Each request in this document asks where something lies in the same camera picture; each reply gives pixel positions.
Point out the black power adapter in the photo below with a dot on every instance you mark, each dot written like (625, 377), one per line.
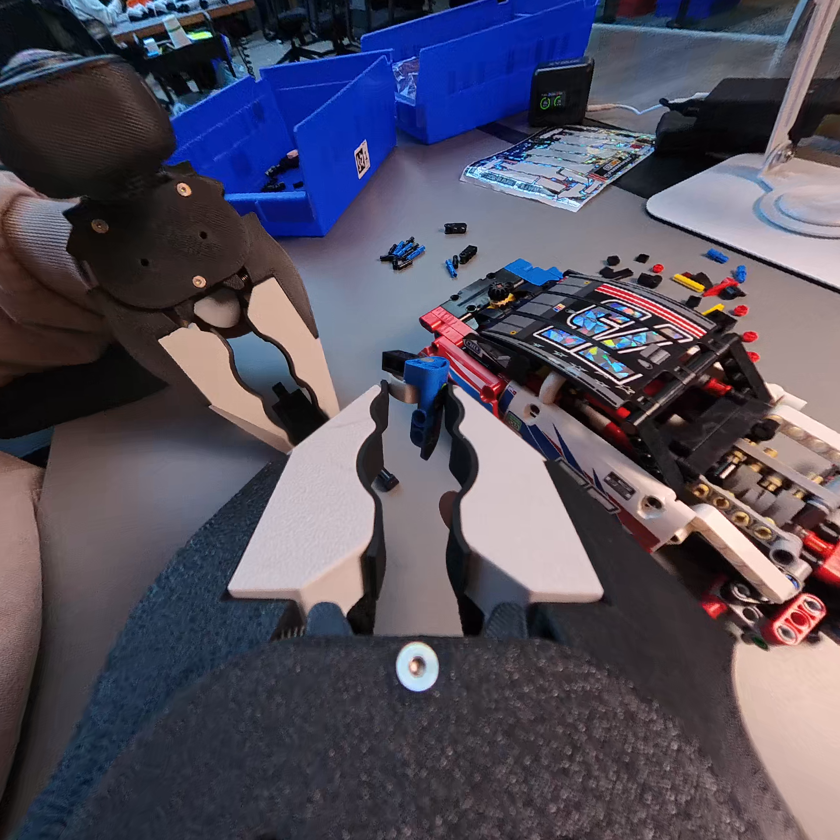
(735, 115)

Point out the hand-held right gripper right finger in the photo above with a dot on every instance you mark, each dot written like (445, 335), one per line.
(531, 525)

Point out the lego sticker sheet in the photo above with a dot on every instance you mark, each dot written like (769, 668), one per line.
(564, 167)

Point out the person's left forearm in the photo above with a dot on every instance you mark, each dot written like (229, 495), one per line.
(39, 295)

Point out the white book stand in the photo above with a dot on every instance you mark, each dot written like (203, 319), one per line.
(722, 197)

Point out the black charger with green display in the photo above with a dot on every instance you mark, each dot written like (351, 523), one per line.
(561, 92)

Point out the blue bin with tag label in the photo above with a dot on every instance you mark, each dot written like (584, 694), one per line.
(341, 144)

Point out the blue lego panel piece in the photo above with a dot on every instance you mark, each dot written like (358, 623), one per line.
(426, 387)

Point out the lego race car model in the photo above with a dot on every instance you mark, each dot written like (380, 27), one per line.
(623, 394)

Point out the black flat lego piece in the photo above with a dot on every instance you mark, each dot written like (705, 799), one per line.
(455, 228)

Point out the pile of small lego pieces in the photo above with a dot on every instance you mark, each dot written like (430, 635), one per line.
(695, 282)

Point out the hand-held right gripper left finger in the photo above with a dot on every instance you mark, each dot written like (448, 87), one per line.
(302, 525)

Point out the short black lego pin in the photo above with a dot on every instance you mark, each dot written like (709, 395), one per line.
(386, 481)

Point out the large blue storage bin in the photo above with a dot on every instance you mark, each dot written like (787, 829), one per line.
(492, 72)

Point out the cluster of blue black pins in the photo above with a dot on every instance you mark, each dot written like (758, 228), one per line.
(402, 254)

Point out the white lego liftarm piece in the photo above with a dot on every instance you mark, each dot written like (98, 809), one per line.
(403, 392)

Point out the black two-hole lego brick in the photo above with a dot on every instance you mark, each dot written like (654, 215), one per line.
(397, 364)

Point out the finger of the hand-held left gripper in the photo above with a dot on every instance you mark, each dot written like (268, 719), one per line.
(203, 367)
(295, 328)

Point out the grey work table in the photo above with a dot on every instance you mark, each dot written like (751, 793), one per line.
(184, 19)

